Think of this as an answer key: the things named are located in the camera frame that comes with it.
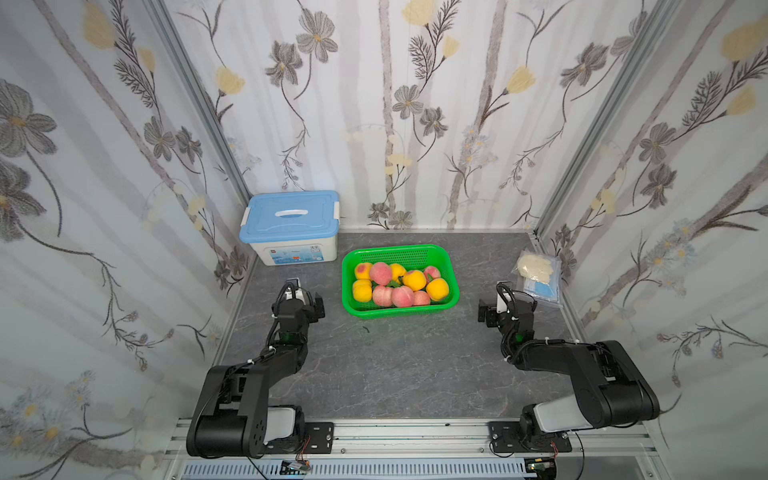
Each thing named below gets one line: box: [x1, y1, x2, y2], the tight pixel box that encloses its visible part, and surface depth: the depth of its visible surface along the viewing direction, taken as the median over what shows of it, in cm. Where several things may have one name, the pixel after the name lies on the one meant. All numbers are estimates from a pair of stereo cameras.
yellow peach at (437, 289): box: [426, 278, 449, 301], surface depth 97 cm
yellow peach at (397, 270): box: [391, 263, 406, 281], surface depth 102 cm
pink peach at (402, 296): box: [391, 285, 414, 308], surface depth 92 cm
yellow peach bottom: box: [403, 270, 427, 292], surface depth 98 cm
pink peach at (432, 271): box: [424, 266, 441, 282], surface depth 102 cm
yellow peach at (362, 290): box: [352, 279, 373, 302], surface depth 98 cm
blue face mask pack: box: [523, 268, 560, 303], surface depth 105 cm
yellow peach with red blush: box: [356, 262, 372, 280], surface depth 102 cm
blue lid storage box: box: [239, 190, 341, 266], surface depth 105 cm
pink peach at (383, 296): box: [373, 286, 393, 307], surface depth 95 cm
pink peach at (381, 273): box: [370, 262, 392, 286], surface depth 97 cm
